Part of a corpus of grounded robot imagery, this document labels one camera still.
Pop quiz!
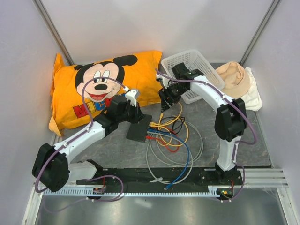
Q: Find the white plastic mesh basket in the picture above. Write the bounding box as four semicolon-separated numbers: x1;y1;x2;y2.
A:
161;49;225;90

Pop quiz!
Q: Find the white crumpled cloth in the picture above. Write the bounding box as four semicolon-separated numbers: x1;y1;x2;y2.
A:
242;67;263;112

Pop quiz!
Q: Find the aluminium slotted rail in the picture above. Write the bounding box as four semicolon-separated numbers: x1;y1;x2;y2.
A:
42;168;288;197

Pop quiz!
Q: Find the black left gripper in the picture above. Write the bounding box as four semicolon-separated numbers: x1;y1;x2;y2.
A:
117;100;145;124

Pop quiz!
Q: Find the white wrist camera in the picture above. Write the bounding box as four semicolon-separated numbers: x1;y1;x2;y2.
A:
123;86;140;107
156;74;170;89

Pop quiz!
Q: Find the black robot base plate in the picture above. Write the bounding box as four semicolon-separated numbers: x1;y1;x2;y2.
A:
76;167;243;193

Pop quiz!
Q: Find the black network switch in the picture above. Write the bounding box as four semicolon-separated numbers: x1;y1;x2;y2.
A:
126;114;152;143

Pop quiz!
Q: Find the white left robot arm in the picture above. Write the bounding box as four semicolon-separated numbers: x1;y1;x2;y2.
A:
32;91;145;192

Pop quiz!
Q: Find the orange Mickey Mouse pillow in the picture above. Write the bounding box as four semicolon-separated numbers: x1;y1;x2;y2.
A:
49;51;162;136

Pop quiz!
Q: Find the peach folded cloth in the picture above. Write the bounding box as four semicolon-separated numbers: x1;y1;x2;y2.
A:
216;61;251;98

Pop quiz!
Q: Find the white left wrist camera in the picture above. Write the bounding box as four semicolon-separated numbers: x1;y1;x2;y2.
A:
123;86;140;107

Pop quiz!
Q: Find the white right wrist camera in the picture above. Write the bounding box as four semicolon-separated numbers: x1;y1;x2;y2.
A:
156;74;170;89

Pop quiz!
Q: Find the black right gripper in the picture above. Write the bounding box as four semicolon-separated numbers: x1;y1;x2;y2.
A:
157;82;188;113

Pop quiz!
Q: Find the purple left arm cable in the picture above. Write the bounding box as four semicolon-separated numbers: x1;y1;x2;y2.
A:
35;77;127;194

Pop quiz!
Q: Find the grey ethernet cable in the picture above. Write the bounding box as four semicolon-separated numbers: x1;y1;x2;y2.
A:
145;121;204;185

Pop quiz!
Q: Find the black ethernet cable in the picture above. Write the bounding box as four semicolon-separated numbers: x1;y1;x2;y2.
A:
167;117;186;136

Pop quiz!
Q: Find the red ethernet cable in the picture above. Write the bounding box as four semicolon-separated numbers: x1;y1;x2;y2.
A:
145;135;181;153

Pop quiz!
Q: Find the blue ethernet cable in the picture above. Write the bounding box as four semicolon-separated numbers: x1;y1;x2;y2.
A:
146;130;194;190

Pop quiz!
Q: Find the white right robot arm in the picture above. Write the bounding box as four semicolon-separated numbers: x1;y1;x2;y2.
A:
156;63;248;185

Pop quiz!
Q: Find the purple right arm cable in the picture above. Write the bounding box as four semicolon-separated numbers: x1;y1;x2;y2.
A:
155;67;258;146

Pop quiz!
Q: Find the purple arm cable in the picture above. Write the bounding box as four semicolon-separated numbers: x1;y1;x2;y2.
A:
155;67;258;146
35;77;127;194

